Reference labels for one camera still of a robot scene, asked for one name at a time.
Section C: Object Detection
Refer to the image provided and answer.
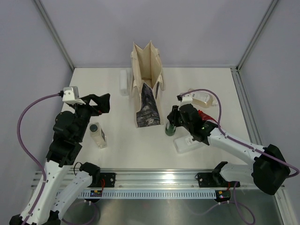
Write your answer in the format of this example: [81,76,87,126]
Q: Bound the left frame post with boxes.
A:
[31,0,75,72]

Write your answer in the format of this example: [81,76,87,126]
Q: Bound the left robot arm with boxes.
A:
[9,91,111,225]

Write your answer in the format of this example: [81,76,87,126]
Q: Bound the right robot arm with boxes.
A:
[167,104,291,195]

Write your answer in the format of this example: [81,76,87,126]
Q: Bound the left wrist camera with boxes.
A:
[62,86,85,105]

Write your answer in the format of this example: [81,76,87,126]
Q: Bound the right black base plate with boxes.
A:
[195,172,236,188]

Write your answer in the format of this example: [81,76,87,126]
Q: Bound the white bottle behind bag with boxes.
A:
[119,69,129,96]

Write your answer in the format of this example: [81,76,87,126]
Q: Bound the white slotted cable duct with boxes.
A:
[78,189,217,199]

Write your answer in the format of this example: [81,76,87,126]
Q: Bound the green bottle red cap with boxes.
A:
[165,121,176,136]

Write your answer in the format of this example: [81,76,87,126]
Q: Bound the red bottle white label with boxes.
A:
[198,110,218,124]

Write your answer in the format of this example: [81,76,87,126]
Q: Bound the frame post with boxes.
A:
[31,0,75,72]
[236,0,280,72]

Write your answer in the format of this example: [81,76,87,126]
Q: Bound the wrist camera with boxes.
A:
[62,86,85,105]
[177,94,193,106]

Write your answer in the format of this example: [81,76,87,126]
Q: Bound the white rectangular bottle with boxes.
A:
[173,135,206,154]

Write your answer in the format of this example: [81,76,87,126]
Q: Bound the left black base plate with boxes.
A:
[89,172,116,188]

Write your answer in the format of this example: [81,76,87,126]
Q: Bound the aluminium mounting rail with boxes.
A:
[30,167,285,189]

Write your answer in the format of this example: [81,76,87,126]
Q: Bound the clear square bottle black cap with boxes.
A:
[89,122,107,148]

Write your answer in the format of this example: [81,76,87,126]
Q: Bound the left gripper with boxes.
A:
[70,93,110,141]

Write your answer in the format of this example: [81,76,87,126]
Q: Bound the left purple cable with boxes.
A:
[18,92,103,225]

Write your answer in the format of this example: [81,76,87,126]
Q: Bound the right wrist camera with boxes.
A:
[177,94,193,106]

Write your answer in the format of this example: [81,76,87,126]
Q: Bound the right frame post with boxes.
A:
[236,0,280,72]

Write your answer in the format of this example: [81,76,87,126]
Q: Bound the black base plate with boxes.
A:
[195,172,236,188]
[89,172,116,188]

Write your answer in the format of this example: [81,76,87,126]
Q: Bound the beige canvas tote bag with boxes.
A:
[131,41,165,128]

